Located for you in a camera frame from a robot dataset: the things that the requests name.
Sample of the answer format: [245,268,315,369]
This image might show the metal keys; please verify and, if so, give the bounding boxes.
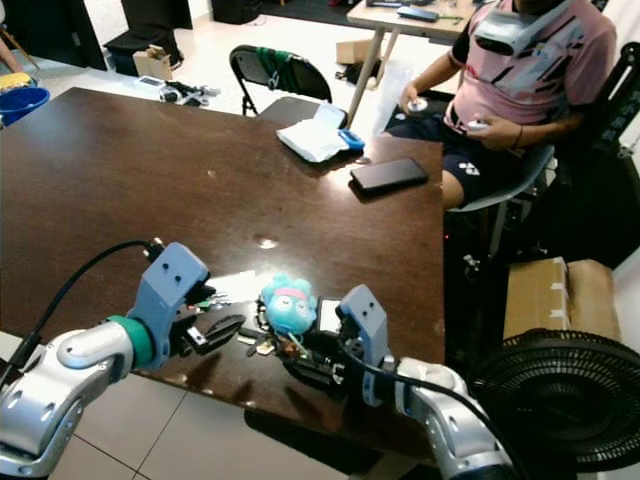
[238,330,306,363]

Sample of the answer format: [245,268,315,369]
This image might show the teal plush keychain toy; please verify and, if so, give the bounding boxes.
[259,273,319,336]

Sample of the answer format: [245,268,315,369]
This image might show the person's right hand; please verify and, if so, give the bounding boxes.
[398,86,431,117]

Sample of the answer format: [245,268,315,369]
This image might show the person's left hand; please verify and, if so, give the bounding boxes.
[464,115,523,153]

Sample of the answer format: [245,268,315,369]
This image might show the small white card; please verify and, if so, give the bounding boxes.
[317,297,344,334]

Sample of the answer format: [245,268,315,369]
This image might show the black smartphone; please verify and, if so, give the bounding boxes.
[349,157,431,196]

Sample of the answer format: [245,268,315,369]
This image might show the white pouch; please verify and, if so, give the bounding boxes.
[275,102,363,165]

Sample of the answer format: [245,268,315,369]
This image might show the small blue case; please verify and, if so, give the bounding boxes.
[337,128,366,152]

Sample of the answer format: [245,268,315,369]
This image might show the black round fan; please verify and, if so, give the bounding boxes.
[467,329,640,477]

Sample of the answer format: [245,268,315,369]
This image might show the black folding chair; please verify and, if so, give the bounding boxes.
[227,44,334,125]

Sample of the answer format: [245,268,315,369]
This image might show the large brown cardboard box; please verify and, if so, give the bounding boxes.
[502,256,624,342]

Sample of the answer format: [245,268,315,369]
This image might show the grey gadget on floor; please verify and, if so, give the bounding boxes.
[139,77,220,109]

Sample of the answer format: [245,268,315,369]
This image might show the grey plastic chair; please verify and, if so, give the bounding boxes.
[444,145,557,264]

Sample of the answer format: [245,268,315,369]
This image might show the small open cardboard box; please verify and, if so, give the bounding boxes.
[132,44,174,82]

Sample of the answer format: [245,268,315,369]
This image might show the black bag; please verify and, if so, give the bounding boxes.
[337,60,372,87]

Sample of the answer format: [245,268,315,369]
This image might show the blue bucket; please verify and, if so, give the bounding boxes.
[0,86,52,128]

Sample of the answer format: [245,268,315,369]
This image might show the black equipment case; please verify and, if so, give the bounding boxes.
[104,27,187,77]

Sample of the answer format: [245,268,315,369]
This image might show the small closed cardboard box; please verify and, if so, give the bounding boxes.
[336,38,377,67]

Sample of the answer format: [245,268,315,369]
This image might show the yellow cloth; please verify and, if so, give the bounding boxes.
[0,72,34,93]

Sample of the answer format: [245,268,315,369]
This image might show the black cabinet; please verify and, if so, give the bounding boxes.
[0,0,111,72]

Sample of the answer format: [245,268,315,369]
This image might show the light wooden table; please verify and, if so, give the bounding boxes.
[344,0,473,127]

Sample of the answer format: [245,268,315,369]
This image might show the person in pink shirt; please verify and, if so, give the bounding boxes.
[384,0,621,211]

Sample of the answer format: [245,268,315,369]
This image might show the dark blue flat device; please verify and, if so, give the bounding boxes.
[396,5,442,24]

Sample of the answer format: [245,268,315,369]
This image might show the grey VR headset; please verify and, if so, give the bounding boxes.
[471,0,577,57]

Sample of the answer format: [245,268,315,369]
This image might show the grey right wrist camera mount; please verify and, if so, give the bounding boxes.
[334,284,394,407]

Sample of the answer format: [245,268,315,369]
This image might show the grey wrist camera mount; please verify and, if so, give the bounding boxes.
[130,241,212,353]
[334,284,394,407]

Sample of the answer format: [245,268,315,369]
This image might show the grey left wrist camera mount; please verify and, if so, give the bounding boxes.
[130,241,212,353]

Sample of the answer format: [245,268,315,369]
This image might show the green strap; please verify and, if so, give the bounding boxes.
[256,47,297,93]

